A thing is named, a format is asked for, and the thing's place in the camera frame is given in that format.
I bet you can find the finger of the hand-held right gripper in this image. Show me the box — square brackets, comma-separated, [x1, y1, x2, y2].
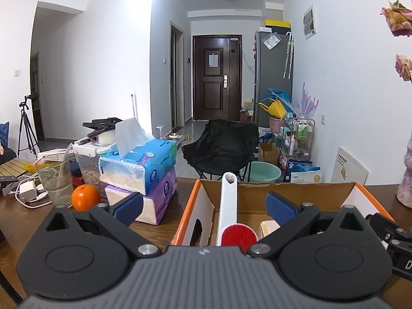
[367, 212, 412, 248]

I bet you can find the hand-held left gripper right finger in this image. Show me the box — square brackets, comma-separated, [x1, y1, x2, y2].
[246, 192, 367, 260]

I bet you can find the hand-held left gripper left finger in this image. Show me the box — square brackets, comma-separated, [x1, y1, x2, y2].
[43, 192, 162, 260]

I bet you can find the printed cardboard box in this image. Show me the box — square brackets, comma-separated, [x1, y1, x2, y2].
[171, 178, 396, 248]

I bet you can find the white lint brush red pad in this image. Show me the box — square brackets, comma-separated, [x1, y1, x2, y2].
[216, 172, 259, 248]

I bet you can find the cream flat box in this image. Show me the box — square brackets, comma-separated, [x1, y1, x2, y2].
[260, 220, 281, 240]

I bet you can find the purple tissue pack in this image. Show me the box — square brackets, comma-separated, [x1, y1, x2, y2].
[105, 167, 177, 225]

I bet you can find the green plastic basin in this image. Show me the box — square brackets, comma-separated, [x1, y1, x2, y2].
[238, 161, 281, 183]

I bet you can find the orange fruit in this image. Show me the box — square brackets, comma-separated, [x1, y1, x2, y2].
[71, 184, 101, 212]

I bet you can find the white and blue sack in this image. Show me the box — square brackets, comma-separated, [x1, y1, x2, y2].
[288, 159, 323, 183]

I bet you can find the blue tissue pack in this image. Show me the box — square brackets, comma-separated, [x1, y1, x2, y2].
[98, 118, 177, 196]

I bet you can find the pink textured ceramic vase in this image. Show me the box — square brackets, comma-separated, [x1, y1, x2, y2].
[396, 133, 412, 205]

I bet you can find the clear lidded food container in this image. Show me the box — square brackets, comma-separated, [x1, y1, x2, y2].
[72, 142, 118, 197]

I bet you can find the small brown floor carton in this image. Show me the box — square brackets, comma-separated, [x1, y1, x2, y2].
[258, 142, 280, 165]

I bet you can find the white flat board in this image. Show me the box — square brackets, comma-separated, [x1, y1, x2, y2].
[330, 147, 369, 185]

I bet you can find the metal storage trolley rack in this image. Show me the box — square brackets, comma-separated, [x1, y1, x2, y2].
[279, 118, 316, 174]

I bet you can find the glass cup with straw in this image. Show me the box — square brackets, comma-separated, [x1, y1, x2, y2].
[35, 152, 74, 206]

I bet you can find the black handheld appliance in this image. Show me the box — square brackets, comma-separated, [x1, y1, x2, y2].
[77, 117, 123, 145]

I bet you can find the pink plastic bin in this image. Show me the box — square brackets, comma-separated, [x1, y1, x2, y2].
[269, 116, 287, 132]

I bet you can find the black folding chair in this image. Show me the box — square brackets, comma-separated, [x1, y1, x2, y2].
[181, 119, 260, 181]

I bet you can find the yellow plastic dustpan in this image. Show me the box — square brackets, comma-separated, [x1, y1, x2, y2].
[258, 100, 287, 118]

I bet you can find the purple feather decoration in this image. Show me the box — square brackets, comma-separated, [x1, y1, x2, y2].
[298, 82, 319, 116]

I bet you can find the blue plastic item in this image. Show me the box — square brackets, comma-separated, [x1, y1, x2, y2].
[265, 88, 292, 104]

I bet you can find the wooden slatted seat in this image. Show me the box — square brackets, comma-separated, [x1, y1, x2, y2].
[0, 158, 36, 181]

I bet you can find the dark brown entrance door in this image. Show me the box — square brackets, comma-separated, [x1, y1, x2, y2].
[192, 34, 243, 123]

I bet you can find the grey refrigerator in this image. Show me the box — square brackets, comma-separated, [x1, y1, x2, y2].
[254, 30, 294, 129]

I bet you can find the white folded umbrella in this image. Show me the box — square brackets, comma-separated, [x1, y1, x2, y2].
[283, 35, 289, 78]
[289, 32, 295, 79]

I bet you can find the clear plastic bag with paper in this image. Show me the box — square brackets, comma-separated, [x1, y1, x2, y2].
[264, 34, 280, 50]

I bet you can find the bunch of dried pink roses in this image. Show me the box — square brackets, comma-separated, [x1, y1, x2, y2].
[380, 0, 412, 82]

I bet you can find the white charger with cables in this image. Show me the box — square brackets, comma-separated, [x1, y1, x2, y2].
[10, 174, 52, 208]

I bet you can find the black camera tripod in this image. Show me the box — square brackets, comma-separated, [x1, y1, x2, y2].
[17, 93, 41, 158]

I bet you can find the white wall electrical panel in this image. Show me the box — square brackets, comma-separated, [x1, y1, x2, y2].
[303, 5, 316, 39]

